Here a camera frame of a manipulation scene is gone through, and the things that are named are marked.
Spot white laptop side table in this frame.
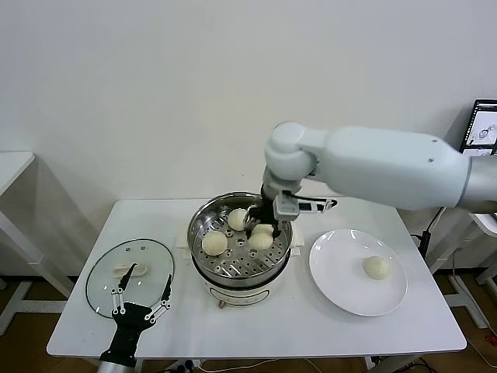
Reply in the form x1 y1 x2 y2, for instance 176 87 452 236
426 209 497 331

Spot white power strip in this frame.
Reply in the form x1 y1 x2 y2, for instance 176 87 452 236
169 359 203 373

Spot white empty side table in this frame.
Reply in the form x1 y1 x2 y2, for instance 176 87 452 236
0 151 77 337

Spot steel steamer basket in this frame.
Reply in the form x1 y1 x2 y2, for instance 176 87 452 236
176 190 307 287

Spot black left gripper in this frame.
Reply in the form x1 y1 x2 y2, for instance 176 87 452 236
99 263 174 364

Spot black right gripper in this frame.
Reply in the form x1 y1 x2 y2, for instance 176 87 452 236
243 182 287 241

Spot grey open laptop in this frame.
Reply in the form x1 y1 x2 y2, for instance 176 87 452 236
457 99 497 156

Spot white steamed baozi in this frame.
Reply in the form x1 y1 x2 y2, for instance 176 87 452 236
247 225 275 250
227 208 252 231
363 256 391 281
201 231 229 257

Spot cream electric cooker pot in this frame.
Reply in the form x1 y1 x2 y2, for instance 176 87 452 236
181 246 303 311

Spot black power adapter cable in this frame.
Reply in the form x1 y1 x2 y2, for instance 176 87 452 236
411 205 447 260

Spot round glass lid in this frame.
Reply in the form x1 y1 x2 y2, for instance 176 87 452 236
85 238 176 319

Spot white round plate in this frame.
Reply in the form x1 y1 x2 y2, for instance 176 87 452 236
309 228 408 318

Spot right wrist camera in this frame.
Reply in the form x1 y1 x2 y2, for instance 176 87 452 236
273 193 325 221

